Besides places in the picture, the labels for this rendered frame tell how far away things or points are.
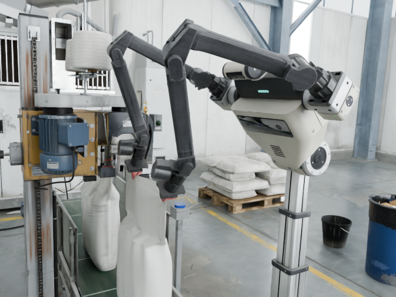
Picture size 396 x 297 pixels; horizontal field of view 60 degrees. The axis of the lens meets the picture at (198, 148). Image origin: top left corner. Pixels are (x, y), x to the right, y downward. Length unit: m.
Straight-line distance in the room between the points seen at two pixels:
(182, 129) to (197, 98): 5.52
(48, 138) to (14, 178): 3.01
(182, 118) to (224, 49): 0.25
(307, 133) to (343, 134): 8.32
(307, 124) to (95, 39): 0.92
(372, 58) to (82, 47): 9.00
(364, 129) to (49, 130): 9.08
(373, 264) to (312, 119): 2.18
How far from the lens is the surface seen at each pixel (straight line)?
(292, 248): 1.63
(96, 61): 1.54
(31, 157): 1.72
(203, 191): 4.90
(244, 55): 1.00
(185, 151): 1.13
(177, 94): 1.02
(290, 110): 1.26
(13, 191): 4.56
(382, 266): 3.29
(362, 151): 10.05
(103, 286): 2.10
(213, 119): 6.82
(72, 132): 1.45
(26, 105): 1.75
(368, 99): 9.98
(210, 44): 0.97
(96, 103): 1.62
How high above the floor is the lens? 1.43
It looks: 8 degrees down
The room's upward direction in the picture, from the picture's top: 2 degrees clockwise
